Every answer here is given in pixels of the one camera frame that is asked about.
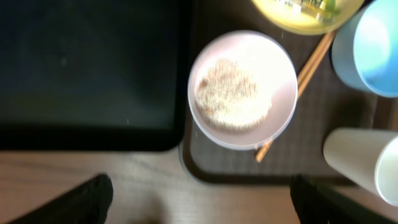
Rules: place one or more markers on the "rice in pink bowl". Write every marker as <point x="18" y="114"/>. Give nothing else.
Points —
<point x="232" y="99"/>

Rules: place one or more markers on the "black plastic tray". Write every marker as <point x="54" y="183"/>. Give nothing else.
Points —
<point x="88" y="75"/>

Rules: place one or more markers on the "green orange snack wrapper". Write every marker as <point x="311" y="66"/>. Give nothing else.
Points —
<point x="321" y="10"/>

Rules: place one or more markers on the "lower wooden chopstick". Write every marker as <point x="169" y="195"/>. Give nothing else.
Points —
<point x="317" y="63"/>

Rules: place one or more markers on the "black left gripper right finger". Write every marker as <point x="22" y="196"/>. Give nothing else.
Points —
<point x="315" y="203"/>

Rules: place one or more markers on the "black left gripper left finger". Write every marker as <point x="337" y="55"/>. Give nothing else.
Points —
<point x="87" y="203"/>

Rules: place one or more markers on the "pale green cup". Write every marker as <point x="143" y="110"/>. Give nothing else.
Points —
<point x="368" y="157"/>

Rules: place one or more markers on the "wooden chopstick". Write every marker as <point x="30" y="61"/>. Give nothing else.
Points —
<point x="312" y="59"/>
<point x="317" y="63"/>

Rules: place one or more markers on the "yellow plate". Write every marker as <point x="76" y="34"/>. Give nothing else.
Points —
<point x="302" y="24"/>

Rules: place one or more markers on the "blue bowl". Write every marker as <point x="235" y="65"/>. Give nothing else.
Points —
<point x="364" y="51"/>

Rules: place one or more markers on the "upper wooden chopstick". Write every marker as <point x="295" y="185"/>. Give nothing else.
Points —
<point x="312" y="59"/>

